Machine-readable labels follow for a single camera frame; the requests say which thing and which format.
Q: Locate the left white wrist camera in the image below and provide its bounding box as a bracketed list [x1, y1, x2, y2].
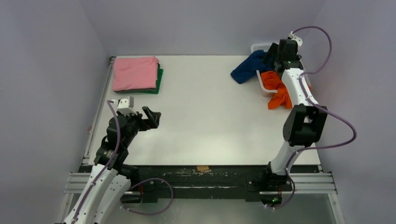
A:
[112, 96, 136, 115]

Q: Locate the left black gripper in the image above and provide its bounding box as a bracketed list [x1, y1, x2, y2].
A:
[117, 106, 159, 147]

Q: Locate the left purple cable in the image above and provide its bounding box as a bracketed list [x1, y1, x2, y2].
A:
[70, 99, 174, 224]

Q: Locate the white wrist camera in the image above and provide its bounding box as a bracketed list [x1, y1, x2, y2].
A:
[288, 31, 303, 47]
[112, 96, 136, 115]

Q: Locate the aluminium table frame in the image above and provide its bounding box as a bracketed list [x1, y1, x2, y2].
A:
[59, 56, 344, 224]

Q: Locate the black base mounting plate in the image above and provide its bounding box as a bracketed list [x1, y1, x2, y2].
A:
[78, 165, 320, 205]

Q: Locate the folded pink t shirt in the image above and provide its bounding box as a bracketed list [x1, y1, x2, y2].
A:
[112, 56, 159, 91]

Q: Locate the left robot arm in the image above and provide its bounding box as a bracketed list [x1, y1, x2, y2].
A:
[63, 106, 161, 224]

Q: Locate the brown tape piece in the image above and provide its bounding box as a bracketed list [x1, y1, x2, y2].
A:
[197, 165, 210, 173]

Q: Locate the folded green t shirt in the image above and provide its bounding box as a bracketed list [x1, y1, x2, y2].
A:
[114, 63, 163, 94]

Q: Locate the orange t shirt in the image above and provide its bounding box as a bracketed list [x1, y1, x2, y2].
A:
[261, 71, 293, 110]

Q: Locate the white plastic basket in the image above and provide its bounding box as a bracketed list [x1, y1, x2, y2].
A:
[250, 42, 312, 98]

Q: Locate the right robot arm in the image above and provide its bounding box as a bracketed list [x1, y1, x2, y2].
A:
[262, 38, 327, 190]

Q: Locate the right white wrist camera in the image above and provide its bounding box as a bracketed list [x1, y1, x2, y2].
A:
[288, 31, 303, 47]

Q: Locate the blue t shirt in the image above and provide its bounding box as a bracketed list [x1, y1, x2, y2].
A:
[230, 50, 272, 84]

